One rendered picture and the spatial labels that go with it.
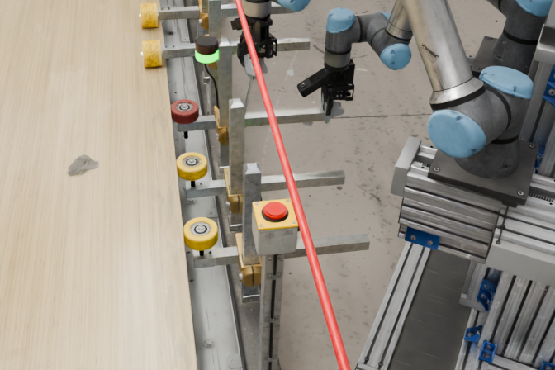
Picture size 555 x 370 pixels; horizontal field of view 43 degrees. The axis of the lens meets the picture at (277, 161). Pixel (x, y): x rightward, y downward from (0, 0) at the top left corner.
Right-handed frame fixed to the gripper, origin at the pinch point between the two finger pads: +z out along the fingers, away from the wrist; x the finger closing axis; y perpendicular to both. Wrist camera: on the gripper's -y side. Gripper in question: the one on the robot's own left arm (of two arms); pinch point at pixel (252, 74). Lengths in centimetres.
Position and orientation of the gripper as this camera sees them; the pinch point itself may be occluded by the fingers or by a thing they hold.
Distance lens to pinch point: 198.8
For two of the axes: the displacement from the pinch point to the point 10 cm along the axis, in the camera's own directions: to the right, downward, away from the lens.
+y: 5.0, 5.6, -6.6
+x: 8.6, -2.9, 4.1
